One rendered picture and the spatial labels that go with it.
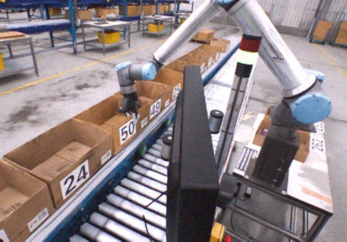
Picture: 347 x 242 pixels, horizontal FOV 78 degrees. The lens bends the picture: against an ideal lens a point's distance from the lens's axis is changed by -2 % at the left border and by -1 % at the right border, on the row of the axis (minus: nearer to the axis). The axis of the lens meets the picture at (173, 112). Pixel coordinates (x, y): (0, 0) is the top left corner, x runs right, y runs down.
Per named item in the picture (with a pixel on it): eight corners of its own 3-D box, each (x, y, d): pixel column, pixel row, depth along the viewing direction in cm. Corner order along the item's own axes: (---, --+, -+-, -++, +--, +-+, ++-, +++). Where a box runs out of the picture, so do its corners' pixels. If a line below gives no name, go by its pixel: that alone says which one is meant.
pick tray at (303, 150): (303, 163, 156) (309, 153, 151) (251, 143, 172) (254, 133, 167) (305, 145, 178) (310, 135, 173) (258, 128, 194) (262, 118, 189)
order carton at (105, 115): (115, 155, 122) (112, 129, 114) (76, 142, 132) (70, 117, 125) (150, 123, 154) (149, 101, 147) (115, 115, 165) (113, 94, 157)
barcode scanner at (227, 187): (233, 189, 97) (238, 174, 91) (227, 212, 88) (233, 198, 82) (219, 184, 99) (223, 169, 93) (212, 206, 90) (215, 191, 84)
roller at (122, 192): (198, 234, 108) (199, 228, 105) (111, 194, 123) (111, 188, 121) (201, 226, 112) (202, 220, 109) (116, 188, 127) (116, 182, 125)
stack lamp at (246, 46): (254, 65, 57) (260, 41, 54) (235, 61, 58) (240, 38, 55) (255, 61, 61) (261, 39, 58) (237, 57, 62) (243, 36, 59)
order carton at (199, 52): (206, 70, 285) (209, 57, 277) (185, 65, 295) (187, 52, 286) (214, 63, 318) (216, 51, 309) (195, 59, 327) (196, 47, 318)
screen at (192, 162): (188, 353, 52) (221, 189, 24) (120, 347, 53) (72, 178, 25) (188, 196, 94) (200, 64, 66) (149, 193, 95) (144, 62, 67)
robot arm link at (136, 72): (156, 59, 120) (136, 60, 124) (147, 65, 110) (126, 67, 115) (159, 75, 124) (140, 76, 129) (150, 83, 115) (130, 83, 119)
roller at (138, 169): (208, 205, 124) (210, 198, 121) (130, 172, 139) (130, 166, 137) (210, 198, 128) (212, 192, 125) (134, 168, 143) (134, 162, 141)
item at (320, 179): (331, 216, 122) (334, 213, 120) (232, 174, 144) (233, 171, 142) (321, 134, 201) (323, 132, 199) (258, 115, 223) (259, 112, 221)
